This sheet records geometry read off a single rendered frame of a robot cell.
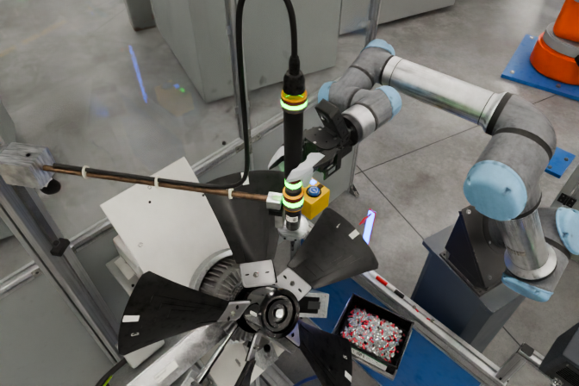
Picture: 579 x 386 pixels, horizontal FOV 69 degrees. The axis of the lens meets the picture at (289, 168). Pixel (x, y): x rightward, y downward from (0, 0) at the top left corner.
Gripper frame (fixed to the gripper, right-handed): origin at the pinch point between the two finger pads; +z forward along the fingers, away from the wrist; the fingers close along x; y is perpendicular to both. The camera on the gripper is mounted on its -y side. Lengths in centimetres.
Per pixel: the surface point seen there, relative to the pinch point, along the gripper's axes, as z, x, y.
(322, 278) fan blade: -9.6, -5.0, 45.3
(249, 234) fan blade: 0.9, 11.4, 31.2
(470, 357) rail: -37, -44, 78
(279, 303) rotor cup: 5.5, -4.1, 39.9
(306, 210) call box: -34, 23, 62
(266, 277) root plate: 3.4, 2.7, 38.5
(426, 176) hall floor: -181, 40, 165
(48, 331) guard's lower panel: 54, 70, 97
